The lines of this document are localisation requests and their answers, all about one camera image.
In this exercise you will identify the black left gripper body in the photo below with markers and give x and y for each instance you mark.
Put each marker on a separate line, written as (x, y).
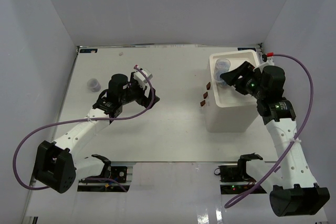
(135, 93)

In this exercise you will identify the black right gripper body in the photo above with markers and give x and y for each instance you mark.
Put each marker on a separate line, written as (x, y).
(251, 84)

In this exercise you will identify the paperclip jar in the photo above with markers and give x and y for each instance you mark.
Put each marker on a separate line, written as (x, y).
(218, 79)
(222, 64)
(93, 85)

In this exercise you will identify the brown top drawer handle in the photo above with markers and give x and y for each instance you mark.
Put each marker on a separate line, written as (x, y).
(208, 86)

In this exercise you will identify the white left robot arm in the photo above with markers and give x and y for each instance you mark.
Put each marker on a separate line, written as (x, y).
(57, 165)

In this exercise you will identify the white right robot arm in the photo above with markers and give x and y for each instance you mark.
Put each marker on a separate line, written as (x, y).
(291, 186)

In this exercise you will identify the white drawer cabinet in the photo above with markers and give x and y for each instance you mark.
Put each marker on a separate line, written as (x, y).
(226, 110)

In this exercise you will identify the dark label sticker left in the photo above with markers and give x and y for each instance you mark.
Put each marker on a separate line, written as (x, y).
(88, 51)

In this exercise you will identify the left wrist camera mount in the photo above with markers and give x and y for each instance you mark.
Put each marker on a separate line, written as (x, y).
(142, 76)

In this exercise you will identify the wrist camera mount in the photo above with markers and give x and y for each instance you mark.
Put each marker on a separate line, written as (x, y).
(142, 76)
(267, 60)

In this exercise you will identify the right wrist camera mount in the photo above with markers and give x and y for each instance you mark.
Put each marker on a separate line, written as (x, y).
(267, 60)

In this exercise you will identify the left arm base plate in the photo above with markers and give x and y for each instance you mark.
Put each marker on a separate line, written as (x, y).
(117, 173)

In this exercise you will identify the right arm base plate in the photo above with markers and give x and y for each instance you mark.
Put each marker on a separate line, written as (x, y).
(232, 182)

